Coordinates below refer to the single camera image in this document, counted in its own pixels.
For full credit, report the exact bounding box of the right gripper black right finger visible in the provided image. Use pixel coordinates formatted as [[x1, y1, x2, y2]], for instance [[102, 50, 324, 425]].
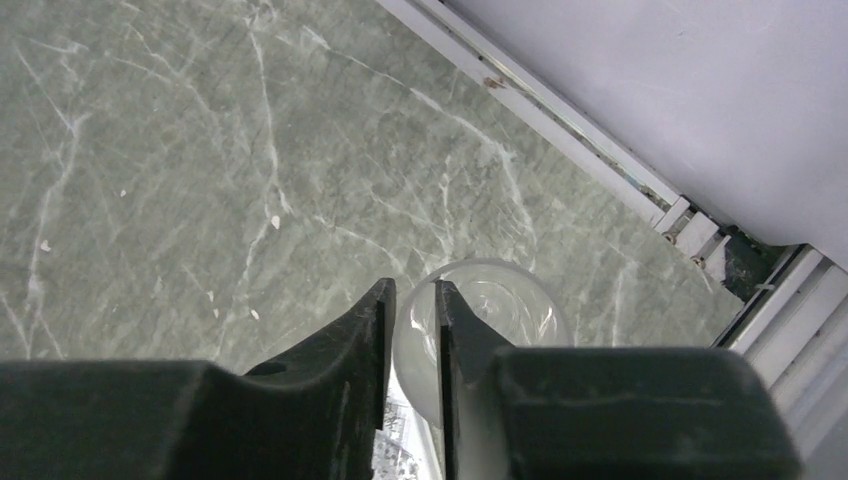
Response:
[[435, 280, 803, 479]]

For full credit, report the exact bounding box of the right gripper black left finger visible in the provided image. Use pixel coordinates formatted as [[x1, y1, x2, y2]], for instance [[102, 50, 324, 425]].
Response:
[[1, 278, 396, 479]]

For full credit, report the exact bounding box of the white packaged ruler card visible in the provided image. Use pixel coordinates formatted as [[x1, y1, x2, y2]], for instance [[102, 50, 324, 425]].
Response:
[[372, 386, 428, 479]]

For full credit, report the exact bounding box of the aluminium frame rail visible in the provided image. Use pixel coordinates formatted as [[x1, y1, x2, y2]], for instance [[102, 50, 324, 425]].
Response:
[[385, 1, 847, 471]]

